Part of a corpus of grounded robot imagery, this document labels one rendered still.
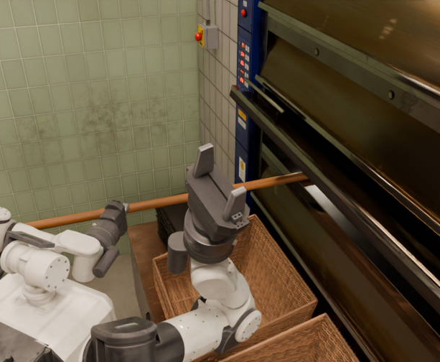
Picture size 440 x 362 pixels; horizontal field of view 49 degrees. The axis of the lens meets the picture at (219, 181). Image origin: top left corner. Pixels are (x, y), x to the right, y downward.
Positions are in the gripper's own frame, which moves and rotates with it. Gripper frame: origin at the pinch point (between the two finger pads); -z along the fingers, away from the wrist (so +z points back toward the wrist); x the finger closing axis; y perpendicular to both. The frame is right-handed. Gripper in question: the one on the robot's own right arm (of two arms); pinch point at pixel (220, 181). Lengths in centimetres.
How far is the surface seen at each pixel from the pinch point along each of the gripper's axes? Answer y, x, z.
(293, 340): 36, -10, 106
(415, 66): 58, 11, 10
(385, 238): 38, -12, 32
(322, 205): 60, 16, 75
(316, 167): 45, 15, 44
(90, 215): -7, 50, 77
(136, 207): 7, 46, 78
